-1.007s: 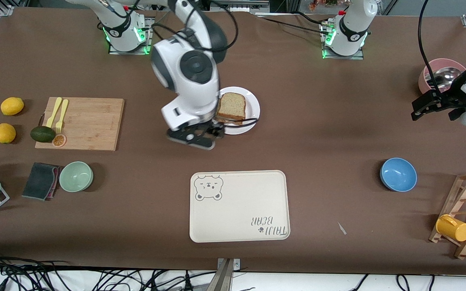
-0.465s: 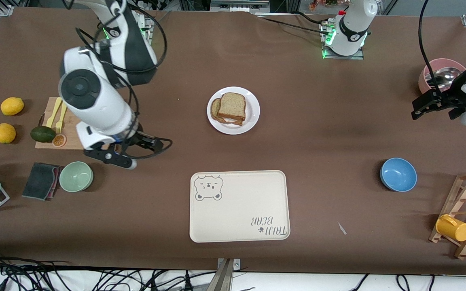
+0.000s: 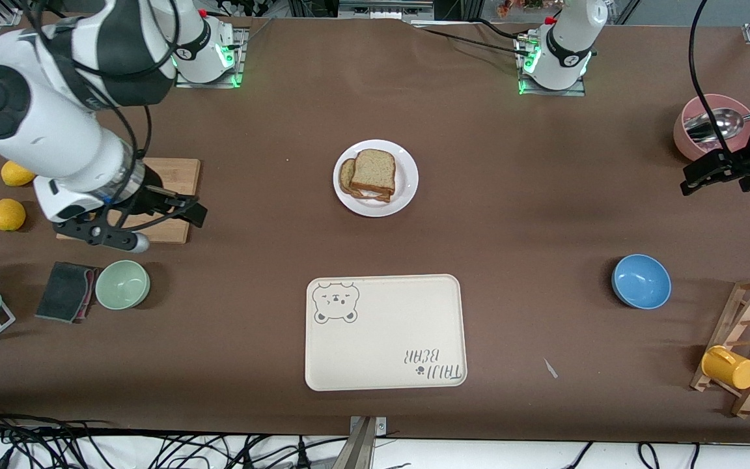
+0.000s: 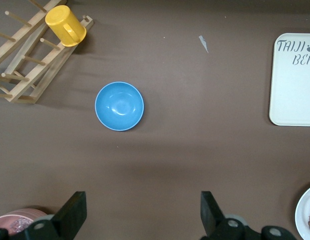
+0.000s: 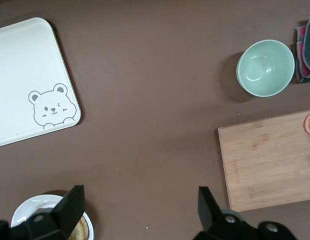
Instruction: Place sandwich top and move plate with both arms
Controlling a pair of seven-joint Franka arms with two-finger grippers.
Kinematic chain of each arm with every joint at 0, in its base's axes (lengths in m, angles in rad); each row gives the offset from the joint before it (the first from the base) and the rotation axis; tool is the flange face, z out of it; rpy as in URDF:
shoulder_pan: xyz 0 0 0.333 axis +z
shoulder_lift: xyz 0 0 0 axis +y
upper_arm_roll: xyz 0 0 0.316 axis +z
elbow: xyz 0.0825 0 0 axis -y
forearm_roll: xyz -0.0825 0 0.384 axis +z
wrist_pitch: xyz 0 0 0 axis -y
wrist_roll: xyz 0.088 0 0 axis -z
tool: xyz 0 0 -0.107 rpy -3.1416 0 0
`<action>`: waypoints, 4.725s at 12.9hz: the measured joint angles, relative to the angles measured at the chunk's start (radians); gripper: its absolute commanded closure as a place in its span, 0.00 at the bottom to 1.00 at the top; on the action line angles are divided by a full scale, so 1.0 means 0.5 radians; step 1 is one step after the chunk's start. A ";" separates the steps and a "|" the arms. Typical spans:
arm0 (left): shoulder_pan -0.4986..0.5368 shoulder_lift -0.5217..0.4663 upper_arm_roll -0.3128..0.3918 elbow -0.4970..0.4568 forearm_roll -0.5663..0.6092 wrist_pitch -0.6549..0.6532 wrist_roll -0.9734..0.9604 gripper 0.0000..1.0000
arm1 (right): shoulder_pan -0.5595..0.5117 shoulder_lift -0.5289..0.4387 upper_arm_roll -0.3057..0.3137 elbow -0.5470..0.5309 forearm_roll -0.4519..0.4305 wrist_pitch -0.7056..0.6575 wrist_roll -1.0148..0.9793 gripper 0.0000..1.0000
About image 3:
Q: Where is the toast slice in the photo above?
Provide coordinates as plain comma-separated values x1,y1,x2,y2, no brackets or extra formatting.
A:
339,158,392,203

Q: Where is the plain seeded bread slice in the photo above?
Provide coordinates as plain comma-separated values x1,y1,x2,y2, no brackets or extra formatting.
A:
350,149,396,196

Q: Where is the round white plate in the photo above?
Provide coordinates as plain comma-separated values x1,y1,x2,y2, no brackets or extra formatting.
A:
333,139,419,218

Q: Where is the wooden cutting board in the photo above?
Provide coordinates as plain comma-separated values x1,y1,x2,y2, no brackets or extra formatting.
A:
56,157,201,244

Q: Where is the large metal spoon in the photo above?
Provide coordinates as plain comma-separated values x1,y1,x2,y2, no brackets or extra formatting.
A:
684,106,750,143

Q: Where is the pink bowl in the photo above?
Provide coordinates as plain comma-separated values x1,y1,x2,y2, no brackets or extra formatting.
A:
673,94,750,162

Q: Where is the pale green bowl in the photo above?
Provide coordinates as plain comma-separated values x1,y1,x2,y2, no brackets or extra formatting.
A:
94,260,151,311

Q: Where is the blue bowl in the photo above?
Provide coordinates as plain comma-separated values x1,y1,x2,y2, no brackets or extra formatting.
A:
611,254,672,309

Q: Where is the grey folded cloth pink lining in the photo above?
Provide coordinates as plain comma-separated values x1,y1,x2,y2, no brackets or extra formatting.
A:
35,261,99,324

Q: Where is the yellow lemon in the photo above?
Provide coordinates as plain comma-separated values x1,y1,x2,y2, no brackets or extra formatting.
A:
1,160,36,187

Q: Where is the round yellow citrus fruit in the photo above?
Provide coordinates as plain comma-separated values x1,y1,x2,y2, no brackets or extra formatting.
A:
0,199,27,232

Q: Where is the wooden peg drying rack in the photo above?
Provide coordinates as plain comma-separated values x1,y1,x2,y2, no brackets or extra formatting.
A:
689,276,750,418

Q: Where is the yellow plastic mug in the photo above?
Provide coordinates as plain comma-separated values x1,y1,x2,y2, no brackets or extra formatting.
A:
701,345,750,390

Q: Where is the cream bear print tray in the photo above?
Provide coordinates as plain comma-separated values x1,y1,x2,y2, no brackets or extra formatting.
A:
305,274,467,392

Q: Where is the grey metal background box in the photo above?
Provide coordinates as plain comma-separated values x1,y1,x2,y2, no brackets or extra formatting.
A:
338,0,436,21

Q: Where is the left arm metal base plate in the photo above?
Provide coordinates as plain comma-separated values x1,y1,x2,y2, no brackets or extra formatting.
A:
515,33,587,97

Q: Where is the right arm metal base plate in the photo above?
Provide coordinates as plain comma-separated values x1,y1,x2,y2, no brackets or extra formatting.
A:
174,26,247,89

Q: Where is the tangle of black floor cables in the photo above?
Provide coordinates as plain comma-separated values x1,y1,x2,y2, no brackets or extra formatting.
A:
0,404,350,469

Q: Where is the black cable on table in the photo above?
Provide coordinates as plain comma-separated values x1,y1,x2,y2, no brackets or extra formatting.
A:
408,18,535,56

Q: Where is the grey metal camera mount bracket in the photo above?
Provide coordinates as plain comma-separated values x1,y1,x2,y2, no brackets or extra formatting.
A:
333,416,387,469

